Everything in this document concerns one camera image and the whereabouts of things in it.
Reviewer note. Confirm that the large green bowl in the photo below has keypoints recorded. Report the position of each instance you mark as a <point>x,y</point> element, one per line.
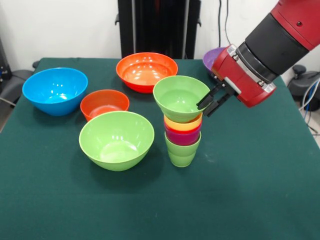
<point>116,145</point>

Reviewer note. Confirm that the blue bowl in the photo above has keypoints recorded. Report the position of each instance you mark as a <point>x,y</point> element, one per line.
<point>55,92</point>

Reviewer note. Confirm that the large orange bowl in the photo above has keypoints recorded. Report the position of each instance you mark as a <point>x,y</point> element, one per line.
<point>140,72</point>

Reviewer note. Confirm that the dark green tablecloth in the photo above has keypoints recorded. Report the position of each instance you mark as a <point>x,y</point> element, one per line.
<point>225,187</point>

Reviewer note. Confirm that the small orange bowl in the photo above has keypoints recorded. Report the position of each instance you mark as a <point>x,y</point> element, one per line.
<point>100,102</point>

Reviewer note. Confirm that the green cup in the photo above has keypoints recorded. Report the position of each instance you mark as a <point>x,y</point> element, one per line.
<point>182,155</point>

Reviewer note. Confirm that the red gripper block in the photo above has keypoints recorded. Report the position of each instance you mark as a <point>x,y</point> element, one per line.
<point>235,75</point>

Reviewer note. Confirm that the small green bowl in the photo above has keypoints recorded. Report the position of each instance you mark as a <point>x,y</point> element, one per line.
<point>175,97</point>

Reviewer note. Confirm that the purple cup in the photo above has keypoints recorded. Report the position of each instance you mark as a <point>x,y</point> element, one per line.
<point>182,138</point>

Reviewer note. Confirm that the black machine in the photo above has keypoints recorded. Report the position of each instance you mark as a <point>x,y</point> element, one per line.
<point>3,60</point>

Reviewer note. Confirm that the yellow cup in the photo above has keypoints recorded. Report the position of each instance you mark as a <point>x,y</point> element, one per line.
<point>182,125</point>

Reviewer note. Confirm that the large purple bowl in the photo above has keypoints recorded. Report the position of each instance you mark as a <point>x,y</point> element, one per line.
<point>208,58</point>

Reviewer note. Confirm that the red cup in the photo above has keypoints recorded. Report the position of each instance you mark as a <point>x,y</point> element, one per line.
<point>168,128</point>

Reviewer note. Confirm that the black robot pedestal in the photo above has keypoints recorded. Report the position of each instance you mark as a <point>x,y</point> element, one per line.
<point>155,25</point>

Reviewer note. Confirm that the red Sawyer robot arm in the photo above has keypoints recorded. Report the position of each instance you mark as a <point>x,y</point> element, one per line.
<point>282,37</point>

